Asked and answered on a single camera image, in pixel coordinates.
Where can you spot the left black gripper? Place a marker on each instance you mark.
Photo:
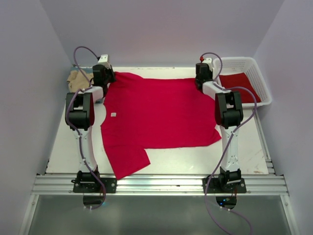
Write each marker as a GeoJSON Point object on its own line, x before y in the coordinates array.
{"type": "Point", "coordinates": [112, 73]}

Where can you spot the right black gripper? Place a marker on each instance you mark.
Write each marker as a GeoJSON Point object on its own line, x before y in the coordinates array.
{"type": "Point", "coordinates": [210, 73]}

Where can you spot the bright red t shirt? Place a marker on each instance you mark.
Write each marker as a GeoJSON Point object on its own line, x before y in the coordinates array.
{"type": "Point", "coordinates": [147, 113]}

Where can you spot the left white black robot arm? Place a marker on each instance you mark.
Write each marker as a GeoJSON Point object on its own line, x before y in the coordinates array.
{"type": "Point", "coordinates": [80, 117]}

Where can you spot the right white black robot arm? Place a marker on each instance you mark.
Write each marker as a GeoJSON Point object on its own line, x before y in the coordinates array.
{"type": "Point", "coordinates": [228, 116]}

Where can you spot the blue folded shirt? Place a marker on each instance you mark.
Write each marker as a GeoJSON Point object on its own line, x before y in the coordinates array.
{"type": "Point", "coordinates": [86, 70]}

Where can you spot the white plastic basket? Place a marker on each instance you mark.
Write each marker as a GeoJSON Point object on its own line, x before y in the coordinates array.
{"type": "Point", "coordinates": [247, 65]}

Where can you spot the beige crumpled shirt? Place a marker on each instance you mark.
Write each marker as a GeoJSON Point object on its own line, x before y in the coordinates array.
{"type": "Point", "coordinates": [77, 80]}

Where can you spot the dark red folded shirt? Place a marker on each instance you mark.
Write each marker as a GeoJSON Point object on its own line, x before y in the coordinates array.
{"type": "Point", "coordinates": [240, 80]}

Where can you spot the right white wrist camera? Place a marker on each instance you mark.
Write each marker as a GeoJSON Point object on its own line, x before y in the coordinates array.
{"type": "Point", "coordinates": [207, 61]}

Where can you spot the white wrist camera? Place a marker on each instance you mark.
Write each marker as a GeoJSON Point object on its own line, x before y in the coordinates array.
{"type": "Point", "coordinates": [207, 61]}
{"type": "Point", "coordinates": [104, 60]}

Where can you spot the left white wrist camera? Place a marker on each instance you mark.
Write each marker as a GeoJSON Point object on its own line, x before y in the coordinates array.
{"type": "Point", "coordinates": [104, 60]}

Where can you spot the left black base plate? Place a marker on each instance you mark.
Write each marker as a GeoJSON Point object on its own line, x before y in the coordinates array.
{"type": "Point", "coordinates": [108, 184]}

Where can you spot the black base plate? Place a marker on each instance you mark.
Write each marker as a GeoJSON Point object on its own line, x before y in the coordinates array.
{"type": "Point", "coordinates": [216, 187]}
{"type": "Point", "coordinates": [108, 184]}

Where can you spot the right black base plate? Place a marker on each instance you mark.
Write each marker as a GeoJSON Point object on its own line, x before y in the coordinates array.
{"type": "Point", "coordinates": [216, 187]}

